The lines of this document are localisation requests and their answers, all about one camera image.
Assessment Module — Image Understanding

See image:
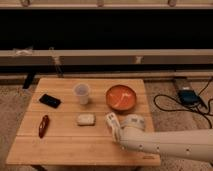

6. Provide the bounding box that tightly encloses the wooden table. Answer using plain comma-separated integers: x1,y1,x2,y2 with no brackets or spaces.
6,78,160,166

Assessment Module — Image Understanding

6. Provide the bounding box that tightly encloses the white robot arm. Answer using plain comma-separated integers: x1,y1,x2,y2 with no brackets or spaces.
119,114,213,163

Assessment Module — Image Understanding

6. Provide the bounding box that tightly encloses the red chip bag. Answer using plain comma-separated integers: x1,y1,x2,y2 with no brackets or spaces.
39,115,50,138

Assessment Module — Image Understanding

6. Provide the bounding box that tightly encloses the orange bowl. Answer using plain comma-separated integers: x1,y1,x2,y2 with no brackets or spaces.
106,85,137,111

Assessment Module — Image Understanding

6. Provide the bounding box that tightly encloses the black cable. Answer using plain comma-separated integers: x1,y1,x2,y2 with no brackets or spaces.
153,78,213,129

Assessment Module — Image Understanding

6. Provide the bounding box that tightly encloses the black power adapter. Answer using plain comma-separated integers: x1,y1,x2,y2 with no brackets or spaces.
178,90,200,105

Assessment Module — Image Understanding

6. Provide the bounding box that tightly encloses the black smartphone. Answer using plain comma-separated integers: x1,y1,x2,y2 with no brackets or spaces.
39,94,61,108

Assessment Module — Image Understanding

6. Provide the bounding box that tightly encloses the white labelled plastic bottle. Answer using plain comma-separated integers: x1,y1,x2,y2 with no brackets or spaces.
106,112,120,142

